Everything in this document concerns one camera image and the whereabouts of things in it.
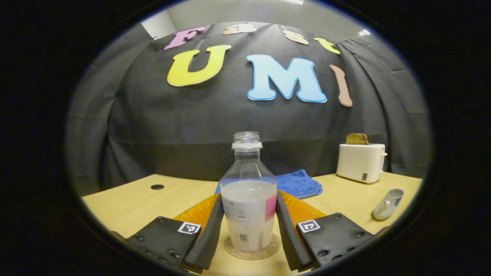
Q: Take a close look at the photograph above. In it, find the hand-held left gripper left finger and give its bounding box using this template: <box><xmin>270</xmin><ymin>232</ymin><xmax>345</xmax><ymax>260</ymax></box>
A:
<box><xmin>111</xmin><ymin>193</ymin><xmax>225</xmax><ymax>274</ymax></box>

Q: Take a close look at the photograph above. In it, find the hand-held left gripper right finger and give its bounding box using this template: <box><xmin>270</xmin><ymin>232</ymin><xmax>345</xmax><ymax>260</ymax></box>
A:
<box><xmin>275</xmin><ymin>191</ymin><xmax>390</xmax><ymax>272</ymax></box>

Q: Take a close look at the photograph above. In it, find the white blue-flowered teacup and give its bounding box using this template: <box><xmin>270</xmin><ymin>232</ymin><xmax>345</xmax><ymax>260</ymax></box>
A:
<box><xmin>373</xmin><ymin>188</ymin><xmax>404</xmax><ymax>221</ymax></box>

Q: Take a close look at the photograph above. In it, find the round wooden coaster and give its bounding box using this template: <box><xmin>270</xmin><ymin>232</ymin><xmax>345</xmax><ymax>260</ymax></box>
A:
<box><xmin>224</xmin><ymin>233</ymin><xmax>280</xmax><ymax>261</ymax></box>

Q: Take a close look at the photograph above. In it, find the clear plastic water bottle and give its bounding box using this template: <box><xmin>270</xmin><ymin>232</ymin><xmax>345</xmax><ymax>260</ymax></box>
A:
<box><xmin>220</xmin><ymin>131</ymin><xmax>278</xmax><ymax>253</ymax></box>

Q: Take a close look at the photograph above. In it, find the blue folded towel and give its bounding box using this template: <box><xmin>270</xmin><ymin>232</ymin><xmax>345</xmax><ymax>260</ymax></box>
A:
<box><xmin>214</xmin><ymin>169</ymin><xmax>323</xmax><ymax>199</ymax></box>

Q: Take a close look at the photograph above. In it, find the white toaster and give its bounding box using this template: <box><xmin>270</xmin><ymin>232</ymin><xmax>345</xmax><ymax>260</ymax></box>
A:
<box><xmin>336</xmin><ymin>143</ymin><xmax>388</xmax><ymax>184</ymax></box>

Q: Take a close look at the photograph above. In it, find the black backdrop cloth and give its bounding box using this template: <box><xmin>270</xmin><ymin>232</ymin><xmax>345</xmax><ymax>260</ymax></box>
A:
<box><xmin>65</xmin><ymin>21</ymin><xmax>434</xmax><ymax>196</ymax></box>

